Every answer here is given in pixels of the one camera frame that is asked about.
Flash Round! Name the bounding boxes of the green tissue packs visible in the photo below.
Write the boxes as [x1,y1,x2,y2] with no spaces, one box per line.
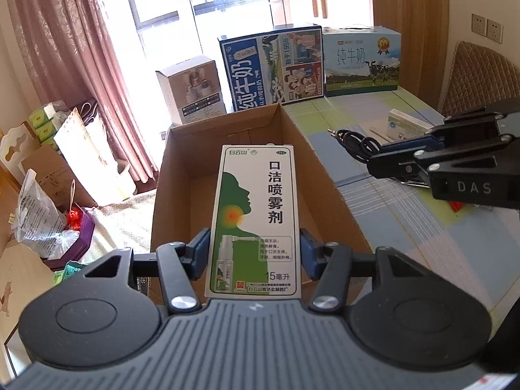
[28,100,69,151]

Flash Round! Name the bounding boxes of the brown cardboard box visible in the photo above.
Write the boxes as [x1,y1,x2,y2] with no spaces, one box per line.
[150,103,373,306]

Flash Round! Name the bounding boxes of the red candy packet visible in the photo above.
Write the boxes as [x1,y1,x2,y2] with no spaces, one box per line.
[448,201,464,212]

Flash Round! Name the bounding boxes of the wooden wardrobe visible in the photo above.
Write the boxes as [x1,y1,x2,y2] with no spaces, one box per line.
[373,0,449,108]

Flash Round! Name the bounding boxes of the black cable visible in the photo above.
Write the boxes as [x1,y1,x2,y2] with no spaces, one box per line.
[327,127,385,165]

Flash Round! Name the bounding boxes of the purple tray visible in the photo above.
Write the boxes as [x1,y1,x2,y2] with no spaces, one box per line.
[40,206,97,271]

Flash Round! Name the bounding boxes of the green mouth spray box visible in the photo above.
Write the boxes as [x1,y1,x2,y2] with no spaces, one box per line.
[204,144,301,299]

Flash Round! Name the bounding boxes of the pink curtain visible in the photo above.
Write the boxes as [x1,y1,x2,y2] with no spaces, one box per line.
[7,0,158,183]

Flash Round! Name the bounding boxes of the white paper shopping bag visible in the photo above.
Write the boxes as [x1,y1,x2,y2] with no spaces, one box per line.
[54,108,137,206]

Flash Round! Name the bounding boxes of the green cow milk box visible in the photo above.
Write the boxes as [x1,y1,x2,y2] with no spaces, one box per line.
[323,26,401,97]

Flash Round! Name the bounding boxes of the brown quilted chair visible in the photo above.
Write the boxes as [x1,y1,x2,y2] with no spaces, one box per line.
[440,41,519,117]

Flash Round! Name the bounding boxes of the white appliance product box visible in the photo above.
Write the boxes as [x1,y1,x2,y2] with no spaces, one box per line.
[156,56,227,126]

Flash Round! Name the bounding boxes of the blue milk carton box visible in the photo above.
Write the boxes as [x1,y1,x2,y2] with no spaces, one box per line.
[219,26,324,111]

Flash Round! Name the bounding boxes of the beige wall socket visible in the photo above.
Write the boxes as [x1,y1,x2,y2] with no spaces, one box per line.
[487,19,503,44]
[471,13,487,36]

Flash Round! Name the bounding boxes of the white green medicine box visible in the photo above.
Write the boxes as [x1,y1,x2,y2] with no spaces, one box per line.
[387,109,432,140]

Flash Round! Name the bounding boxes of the checkered tablecloth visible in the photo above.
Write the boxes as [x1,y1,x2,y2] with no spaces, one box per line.
[284,88,519,328]

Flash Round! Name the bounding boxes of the clear printed plastic bag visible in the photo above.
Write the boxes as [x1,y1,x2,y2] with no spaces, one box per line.
[11,169,79,260]

